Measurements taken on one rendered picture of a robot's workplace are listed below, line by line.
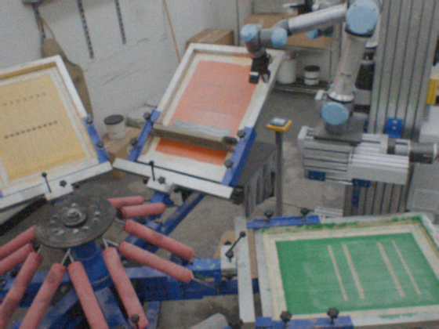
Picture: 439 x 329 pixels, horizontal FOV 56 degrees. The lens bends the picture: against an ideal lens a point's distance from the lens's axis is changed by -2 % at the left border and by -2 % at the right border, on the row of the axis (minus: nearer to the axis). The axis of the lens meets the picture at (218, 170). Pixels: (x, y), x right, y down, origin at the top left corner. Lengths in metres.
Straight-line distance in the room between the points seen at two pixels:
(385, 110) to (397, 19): 0.44
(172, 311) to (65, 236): 1.50
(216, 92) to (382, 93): 0.84
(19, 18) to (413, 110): 2.98
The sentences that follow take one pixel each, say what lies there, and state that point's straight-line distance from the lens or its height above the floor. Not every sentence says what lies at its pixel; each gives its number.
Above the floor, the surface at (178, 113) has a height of 1.29.
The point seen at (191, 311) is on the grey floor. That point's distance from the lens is 2.92.
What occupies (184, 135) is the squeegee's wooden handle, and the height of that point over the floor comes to 1.28.
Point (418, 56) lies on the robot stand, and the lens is 2.15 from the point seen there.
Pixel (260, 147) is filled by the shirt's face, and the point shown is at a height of 0.95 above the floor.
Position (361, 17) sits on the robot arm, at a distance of 1.76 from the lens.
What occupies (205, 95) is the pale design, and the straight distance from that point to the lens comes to 2.32.
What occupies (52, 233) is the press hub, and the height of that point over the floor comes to 1.31.
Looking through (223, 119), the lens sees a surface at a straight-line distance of 2.19.
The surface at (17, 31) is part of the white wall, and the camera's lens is 3.84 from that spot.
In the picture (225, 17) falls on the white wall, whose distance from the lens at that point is 6.22.
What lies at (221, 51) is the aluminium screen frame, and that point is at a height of 1.54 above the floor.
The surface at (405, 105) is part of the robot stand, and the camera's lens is 2.23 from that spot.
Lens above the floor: 2.25
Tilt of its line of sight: 33 degrees down
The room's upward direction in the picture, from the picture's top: 6 degrees counter-clockwise
